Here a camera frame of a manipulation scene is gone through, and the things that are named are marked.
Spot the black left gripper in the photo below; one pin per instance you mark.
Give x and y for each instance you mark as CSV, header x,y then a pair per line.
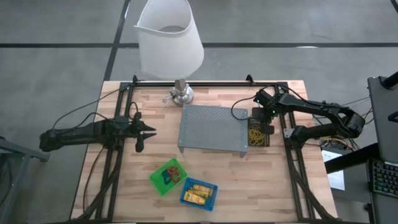
x,y
139,130

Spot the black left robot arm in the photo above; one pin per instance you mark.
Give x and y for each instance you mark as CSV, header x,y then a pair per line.
x,y
81,133

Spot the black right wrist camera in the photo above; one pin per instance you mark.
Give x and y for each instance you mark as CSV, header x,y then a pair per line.
x,y
262,98

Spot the green plastic basket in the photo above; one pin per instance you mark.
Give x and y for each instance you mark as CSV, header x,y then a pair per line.
x,y
158,182

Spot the black desk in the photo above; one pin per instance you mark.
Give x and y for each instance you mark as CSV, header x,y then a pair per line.
x,y
351,158

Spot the yellow rubber band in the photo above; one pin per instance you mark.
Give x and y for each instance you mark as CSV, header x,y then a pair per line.
x,y
255,138
252,130
260,141
259,132
251,141

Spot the silver frame bracket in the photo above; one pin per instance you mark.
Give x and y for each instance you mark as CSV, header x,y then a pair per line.
x,y
287,132

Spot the grey metal stand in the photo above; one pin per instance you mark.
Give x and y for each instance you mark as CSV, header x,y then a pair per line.
x,y
18,152

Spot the white paper sheet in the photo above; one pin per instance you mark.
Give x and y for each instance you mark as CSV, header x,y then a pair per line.
x,y
335,180

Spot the blue plastic basket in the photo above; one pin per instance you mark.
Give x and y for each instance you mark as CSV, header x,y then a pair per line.
x,y
207,203

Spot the grey perforated metal riser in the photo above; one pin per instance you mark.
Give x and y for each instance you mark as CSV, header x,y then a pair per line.
x,y
211,127

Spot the black plastic basket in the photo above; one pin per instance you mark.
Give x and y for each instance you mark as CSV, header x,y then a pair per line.
x,y
267,141

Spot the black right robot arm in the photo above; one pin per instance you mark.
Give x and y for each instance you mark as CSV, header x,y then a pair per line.
x,y
320,110

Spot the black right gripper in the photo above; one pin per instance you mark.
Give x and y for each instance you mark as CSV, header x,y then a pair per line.
x,y
264,119

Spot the black backlit keyboard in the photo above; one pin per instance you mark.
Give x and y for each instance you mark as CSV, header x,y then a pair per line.
x,y
385,177

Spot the white shade table lamp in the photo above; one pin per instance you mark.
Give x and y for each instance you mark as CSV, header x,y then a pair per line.
x,y
169,53

